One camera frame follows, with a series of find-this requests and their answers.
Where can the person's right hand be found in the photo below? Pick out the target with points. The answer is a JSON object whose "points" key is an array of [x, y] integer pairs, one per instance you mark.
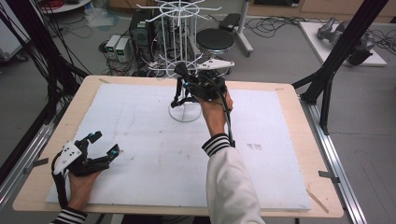
{"points": [[214, 115]]}

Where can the black computer tower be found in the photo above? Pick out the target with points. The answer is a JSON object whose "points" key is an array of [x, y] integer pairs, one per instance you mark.
{"points": [[140, 31]]}

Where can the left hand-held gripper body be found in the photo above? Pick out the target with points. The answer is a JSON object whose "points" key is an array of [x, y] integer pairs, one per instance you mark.
{"points": [[71, 154]]}

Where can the black metal frame post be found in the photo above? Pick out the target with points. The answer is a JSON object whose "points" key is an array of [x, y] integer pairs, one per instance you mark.
{"points": [[339, 49], [37, 40]]}

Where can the black bow tie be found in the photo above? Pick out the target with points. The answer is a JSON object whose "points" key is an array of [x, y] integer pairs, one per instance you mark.
{"points": [[181, 69]]}

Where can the clear plastic bag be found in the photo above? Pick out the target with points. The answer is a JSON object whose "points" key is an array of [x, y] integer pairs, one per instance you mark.
{"points": [[99, 17]]}

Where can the person's left hand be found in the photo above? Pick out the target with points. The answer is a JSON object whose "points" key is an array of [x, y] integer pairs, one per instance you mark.
{"points": [[80, 188]]}

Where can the black round stool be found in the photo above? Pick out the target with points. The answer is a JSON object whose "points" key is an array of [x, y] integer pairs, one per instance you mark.
{"points": [[214, 39]]}

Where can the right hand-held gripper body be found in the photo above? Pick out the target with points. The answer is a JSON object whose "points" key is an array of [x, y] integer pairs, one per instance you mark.
{"points": [[210, 87]]}

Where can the round white table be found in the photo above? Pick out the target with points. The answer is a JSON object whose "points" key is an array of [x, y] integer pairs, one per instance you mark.
{"points": [[67, 6]]}

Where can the white stand base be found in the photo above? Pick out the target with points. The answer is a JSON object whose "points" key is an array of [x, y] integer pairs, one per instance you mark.
{"points": [[244, 40]]}

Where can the grey metal clamp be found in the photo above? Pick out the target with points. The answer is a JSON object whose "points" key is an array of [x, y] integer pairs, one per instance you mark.
{"points": [[329, 176], [35, 164]]}

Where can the wooden stick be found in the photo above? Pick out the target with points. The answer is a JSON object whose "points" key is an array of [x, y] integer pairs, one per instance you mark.
{"points": [[317, 201]]}

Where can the aluminium rail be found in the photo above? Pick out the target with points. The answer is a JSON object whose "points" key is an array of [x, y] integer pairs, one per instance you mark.
{"points": [[28, 152], [333, 155]]}

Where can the grey power supply unit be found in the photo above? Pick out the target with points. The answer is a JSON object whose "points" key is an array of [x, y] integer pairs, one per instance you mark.
{"points": [[111, 45], [123, 49]]}

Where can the white foam mat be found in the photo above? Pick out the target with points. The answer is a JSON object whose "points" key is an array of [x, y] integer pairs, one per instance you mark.
{"points": [[149, 137]]}

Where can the white floor board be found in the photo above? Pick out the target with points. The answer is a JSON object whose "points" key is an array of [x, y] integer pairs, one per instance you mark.
{"points": [[314, 40]]}

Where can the black box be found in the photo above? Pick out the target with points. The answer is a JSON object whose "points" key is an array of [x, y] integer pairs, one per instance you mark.
{"points": [[229, 21]]}

